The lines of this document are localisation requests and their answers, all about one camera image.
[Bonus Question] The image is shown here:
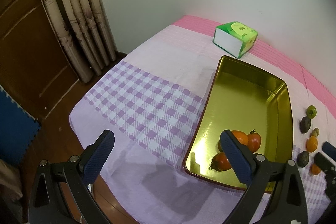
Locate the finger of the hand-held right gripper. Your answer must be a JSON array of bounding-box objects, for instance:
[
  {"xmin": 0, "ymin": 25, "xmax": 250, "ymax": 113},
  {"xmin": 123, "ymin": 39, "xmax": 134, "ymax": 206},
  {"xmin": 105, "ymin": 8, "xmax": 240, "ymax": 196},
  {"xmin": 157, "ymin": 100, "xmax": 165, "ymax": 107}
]
[
  {"xmin": 322, "ymin": 141, "xmax": 336, "ymax": 161},
  {"xmin": 314, "ymin": 152, "xmax": 336, "ymax": 174}
]

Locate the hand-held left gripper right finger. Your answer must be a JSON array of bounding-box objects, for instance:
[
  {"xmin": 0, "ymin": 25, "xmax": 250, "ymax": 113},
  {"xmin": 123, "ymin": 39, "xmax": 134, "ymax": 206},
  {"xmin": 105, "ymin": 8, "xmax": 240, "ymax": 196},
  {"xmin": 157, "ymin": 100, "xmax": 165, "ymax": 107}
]
[{"xmin": 219, "ymin": 130, "xmax": 307, "ymax": 224}]

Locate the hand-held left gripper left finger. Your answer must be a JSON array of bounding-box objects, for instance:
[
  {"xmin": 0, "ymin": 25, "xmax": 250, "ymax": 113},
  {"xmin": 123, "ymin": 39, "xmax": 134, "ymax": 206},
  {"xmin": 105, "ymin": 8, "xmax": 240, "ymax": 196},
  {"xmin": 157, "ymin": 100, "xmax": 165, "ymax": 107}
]
[{"xmin": 28, "ymin": 130, "xmax": 116, "ymax": 224}]

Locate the red tomato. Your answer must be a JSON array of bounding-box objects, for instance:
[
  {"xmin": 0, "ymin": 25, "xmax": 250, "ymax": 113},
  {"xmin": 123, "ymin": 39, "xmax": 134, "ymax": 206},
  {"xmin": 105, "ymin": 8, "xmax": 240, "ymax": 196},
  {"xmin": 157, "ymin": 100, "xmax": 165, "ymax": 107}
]
[
  {"xmin": 209, "ymin": 152, "xmax": 233, "ymax": 171},
  {"xmin": 247, "ymin": 130, "xmax": 261, "ymax": 153}
]

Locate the dark brown round fruit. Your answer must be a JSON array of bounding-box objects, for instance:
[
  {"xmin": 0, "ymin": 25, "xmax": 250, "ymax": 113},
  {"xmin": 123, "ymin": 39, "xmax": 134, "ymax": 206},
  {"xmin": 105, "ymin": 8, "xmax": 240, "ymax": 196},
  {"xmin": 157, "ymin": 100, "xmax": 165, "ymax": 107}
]
[
  {"xmin": 300, "ymin": 116, "xmax": 312, "ymax": 134},
  {"xmin": 298, "ymin": 151, "xmax": 309, "ymax": 168}
]

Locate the large orange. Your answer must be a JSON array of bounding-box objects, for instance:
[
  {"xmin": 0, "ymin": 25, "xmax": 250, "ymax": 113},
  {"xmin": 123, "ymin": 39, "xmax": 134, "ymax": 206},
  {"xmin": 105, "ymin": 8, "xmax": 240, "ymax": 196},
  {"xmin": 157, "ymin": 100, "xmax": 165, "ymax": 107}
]
[{"xmin": 218, "ymin": 130, "xmax": 249, "ymax": 152}]

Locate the gold and red tin box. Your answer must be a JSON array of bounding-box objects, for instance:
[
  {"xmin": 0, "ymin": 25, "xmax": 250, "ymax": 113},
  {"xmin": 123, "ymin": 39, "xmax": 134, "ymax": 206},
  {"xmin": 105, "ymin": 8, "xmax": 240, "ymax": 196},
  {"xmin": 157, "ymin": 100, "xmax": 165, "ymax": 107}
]
[{"xmin": 182, "ymin": 55, "xmax": 294, "ymax": 193}]

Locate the blue foam mat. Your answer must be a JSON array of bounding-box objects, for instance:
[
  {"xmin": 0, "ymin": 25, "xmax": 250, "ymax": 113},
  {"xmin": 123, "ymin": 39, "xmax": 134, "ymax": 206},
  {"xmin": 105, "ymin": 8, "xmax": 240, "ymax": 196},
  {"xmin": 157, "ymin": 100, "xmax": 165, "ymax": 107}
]
[{"xmin": 0, "ymin": 88, "xmax": 42, "ymax": 165}]

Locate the beige cloth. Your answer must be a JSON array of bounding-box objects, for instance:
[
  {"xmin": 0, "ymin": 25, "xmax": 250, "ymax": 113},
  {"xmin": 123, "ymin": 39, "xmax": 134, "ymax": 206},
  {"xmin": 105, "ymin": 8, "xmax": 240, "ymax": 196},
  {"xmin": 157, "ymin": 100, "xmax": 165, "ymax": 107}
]
[{"xmin": 0, "ymin": 160, "xmax": 23, "ymax": 201}]

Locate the pink and purple checked tablecloth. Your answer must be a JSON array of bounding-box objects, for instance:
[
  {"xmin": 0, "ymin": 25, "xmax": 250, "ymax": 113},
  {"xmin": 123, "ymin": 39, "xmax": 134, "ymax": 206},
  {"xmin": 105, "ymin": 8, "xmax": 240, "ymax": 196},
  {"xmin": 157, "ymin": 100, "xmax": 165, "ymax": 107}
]
[{"xmin": 69, "ymin": 15, "xmax": 336, "ymax": 224}]

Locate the green tissue box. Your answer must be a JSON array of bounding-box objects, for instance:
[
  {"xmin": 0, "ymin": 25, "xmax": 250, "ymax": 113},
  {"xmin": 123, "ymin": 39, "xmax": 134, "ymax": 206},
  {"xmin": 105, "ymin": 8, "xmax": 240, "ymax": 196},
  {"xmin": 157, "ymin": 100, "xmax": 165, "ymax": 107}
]
[{"xmin": 213, "ymin": 21, "xmax": 258, "ymax": 59}]

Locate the beige patterned curtain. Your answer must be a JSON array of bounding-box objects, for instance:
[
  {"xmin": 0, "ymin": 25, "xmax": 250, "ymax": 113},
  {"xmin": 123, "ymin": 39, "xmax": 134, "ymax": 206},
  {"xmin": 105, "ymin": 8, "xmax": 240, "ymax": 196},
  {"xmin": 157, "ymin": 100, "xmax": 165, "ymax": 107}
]
[{"xmin": 33, "ymin": 0, "xmax": 117, "ymax": 83}]

